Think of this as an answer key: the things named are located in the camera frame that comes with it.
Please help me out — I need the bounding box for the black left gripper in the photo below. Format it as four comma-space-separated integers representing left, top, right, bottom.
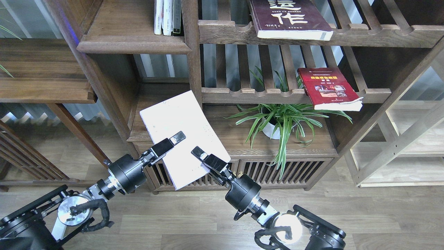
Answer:
109, 131, 186, 194

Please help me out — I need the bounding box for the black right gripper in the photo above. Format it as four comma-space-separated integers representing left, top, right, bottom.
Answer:
191, 146, 262, 212

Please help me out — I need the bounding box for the white paperback book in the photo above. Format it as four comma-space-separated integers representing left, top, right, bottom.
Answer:
139, 90, 231, 191

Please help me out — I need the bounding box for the red paperback book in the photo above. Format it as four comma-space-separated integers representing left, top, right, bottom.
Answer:
298, 67, 362, 112

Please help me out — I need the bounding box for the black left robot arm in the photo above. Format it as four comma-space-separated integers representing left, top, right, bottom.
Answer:
1, 131, 185, 250

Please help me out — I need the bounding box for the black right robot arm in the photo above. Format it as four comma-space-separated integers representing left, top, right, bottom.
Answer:
191, 147, 346, 250

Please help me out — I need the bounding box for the dark wooden side shelf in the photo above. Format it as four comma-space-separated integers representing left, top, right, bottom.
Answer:
0, 37, 136, 193

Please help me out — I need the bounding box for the left slatted cabinet door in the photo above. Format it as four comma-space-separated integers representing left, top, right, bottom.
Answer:
144, 160, 225, 191

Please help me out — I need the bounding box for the slatted cabinet door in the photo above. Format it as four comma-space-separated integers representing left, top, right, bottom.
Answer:
233, 158, 332, 190
144, 160, 225, 191

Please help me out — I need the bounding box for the white plant pot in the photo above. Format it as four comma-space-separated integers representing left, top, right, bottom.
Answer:
262, 115, 294, 140

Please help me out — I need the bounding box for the green spider plant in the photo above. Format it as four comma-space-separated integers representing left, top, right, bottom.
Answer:
224, 66, 353, 179

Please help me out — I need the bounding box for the right slatted cabinet door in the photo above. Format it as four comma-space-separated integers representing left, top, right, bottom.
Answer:
233, 158, 332, 190

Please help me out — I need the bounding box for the dark upright book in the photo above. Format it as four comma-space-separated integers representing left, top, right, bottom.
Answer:
172, 0, 184, 36

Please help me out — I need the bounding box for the dark wooden bookshelf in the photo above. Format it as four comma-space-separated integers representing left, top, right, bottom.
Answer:
43, 0, 443, 190

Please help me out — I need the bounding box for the white upright book middle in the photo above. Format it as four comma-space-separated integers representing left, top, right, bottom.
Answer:
162, 0, 173, 36

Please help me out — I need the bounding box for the white upright book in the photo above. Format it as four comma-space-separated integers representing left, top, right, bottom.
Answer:
154, 0, 164, 35
162, 0, 173, 36

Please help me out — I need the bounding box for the white upright book left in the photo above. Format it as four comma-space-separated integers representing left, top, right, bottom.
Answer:
154, 0, 164, 35

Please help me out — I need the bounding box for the dark maroon book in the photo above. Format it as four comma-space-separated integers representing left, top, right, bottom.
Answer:
249, 0, 333, 41

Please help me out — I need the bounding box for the dark slatted wooden panel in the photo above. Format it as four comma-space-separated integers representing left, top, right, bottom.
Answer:
0, 121, 78, 192

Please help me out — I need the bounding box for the light wooden rack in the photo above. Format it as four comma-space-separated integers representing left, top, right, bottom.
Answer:
345, 53, 444, 187

